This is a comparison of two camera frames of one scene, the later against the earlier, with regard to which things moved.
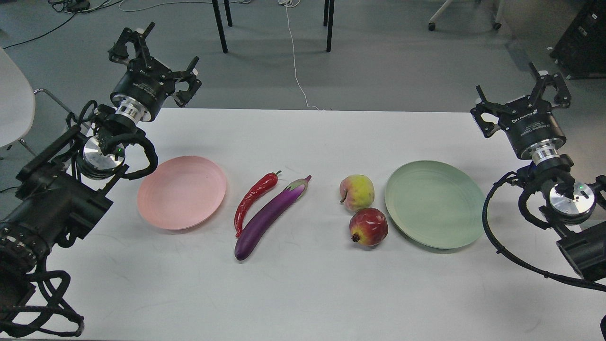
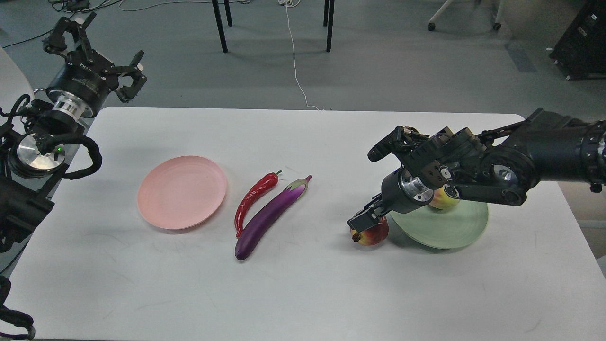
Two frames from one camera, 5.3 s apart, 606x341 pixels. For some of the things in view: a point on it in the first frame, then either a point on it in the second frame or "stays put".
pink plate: x=181 y=193 stays put
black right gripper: x=533 y=129 → x=401 y=192
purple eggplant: x=257 y=230 stays put
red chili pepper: x=265 y=183 stays put
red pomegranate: x=368 y=226 stays put
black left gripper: x=139 y=91 → x=85 y=78
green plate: x=435 y=203 stays put
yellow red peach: x=357 y=192 → x=441 y=200
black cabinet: x=581 y=51 stays put
